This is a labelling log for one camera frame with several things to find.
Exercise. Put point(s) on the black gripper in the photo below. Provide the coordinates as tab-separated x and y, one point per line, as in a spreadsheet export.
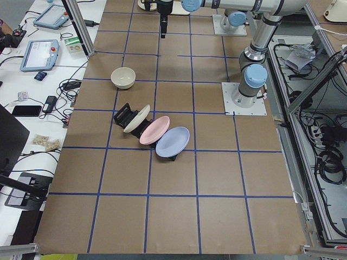
164	7

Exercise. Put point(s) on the blue plate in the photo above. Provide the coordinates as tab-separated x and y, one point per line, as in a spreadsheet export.
173	142

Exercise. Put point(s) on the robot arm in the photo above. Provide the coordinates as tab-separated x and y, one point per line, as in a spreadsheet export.
233	22
254	75

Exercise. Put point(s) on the cream plate in rack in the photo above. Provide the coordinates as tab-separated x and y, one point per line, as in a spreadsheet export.
137	120

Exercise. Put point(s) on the pink plate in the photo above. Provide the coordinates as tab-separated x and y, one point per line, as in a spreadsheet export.
155	130

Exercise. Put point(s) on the cream bowl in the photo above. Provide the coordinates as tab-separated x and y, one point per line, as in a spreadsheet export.
123	77

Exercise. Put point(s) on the green white box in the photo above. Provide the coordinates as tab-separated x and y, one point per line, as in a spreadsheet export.
73	45

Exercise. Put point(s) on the black dish rack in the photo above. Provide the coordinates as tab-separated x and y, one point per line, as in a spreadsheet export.
125	115

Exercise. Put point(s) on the far teach pendant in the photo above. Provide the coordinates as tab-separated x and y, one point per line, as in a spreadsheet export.
53	17

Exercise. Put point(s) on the teach pendant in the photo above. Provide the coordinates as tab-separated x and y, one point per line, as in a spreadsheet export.
40	55
53	17

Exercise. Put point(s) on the near teach pendant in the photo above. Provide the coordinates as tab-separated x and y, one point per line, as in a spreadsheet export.
40	55

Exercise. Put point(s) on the black power adapter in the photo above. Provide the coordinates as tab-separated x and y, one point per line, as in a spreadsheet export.
49	104

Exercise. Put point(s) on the black smartphone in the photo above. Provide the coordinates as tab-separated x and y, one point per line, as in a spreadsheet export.
26	110

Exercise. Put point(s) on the snack bag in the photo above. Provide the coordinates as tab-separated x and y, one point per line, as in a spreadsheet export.
46	142

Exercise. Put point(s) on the black monitor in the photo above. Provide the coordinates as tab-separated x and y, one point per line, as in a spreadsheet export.
14	137

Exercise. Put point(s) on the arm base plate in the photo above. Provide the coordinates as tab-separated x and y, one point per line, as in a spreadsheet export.
237	104
219	25

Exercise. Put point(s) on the aluminium frame post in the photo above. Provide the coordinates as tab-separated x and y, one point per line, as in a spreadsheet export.
78	23

